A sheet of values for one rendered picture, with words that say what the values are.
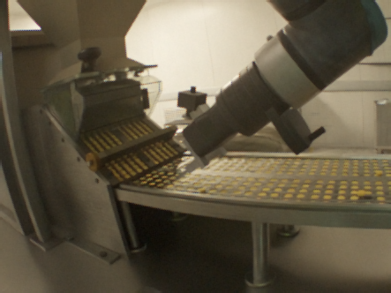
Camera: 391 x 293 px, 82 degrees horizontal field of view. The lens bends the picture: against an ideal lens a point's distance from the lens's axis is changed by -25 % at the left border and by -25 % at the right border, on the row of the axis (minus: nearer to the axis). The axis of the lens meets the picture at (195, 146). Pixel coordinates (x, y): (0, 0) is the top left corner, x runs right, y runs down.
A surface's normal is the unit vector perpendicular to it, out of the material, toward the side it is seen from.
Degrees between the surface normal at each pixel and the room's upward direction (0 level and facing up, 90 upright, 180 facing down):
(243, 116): 106
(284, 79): 101
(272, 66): 79
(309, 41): 86
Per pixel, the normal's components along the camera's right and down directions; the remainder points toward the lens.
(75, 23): -0.43, 0.63
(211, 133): -0.28, 0.07
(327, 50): -0.35, 0.48
